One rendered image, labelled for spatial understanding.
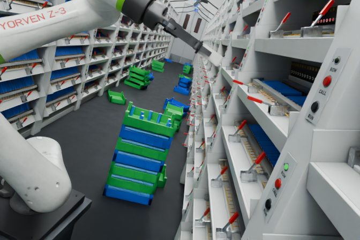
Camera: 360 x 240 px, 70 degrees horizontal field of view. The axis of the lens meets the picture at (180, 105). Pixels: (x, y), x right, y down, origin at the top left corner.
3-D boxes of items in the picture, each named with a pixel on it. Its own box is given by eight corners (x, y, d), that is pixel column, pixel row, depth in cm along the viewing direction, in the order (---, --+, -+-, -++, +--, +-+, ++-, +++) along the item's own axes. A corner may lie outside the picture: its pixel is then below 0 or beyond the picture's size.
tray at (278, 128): (285, 160, 49) (290, 112, 47) (237, 95, 108) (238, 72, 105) (397, 162, 48) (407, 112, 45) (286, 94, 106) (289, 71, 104)
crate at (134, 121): (121, 124, 145) (125, 111, 143) (126, 112, 164) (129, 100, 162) (173, 137, 150) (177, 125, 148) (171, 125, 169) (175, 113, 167)
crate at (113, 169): (108, 172, 153) (111, 160, 151) (114, 156, 172) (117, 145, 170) (157, 184, 158) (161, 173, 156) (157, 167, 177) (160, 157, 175)
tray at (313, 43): (330, 65, 44) (342, -24, 41) (254, 50, 103) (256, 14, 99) (458, 63, 43) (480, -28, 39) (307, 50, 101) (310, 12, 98)
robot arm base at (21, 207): (-24, 187, 94) (-23, 173, 92) (14, 169, 108) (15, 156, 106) (31, 221, 88) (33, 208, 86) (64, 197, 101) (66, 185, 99)
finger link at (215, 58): (203, 42, 70) (203, 42, 69) (224, 57, 71) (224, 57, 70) (196, 52, 71) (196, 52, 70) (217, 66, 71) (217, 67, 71)
